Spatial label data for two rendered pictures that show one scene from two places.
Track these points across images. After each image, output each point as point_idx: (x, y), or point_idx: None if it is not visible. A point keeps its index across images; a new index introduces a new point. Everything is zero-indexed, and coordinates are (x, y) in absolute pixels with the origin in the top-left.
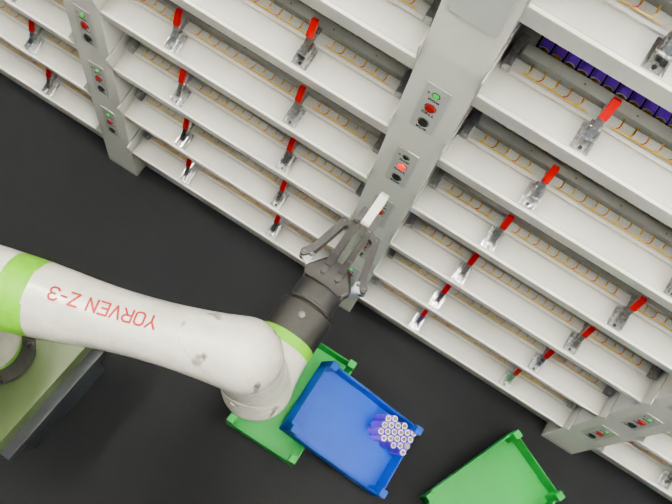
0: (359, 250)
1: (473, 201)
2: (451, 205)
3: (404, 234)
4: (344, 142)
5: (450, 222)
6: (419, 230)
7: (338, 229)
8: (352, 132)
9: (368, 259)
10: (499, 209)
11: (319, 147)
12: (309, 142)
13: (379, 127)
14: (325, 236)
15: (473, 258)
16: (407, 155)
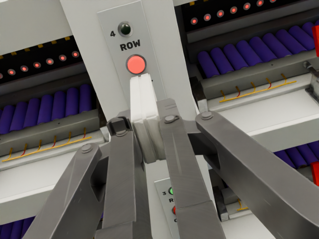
0: (190, 160)
1: (257, 90)
2: (242, 110)
3: (229, 231)
4: (67, 161)
5: (264, 122)
6: (238, 212)
7: (81, 173)
8: (68, 143)
9: (243, 153)
10: (290, 63)
11: (37, 190)
12: (20, 197)
13: (51, 22)
14: (45, 218)
15: (317, 171)
16: (123, 20)
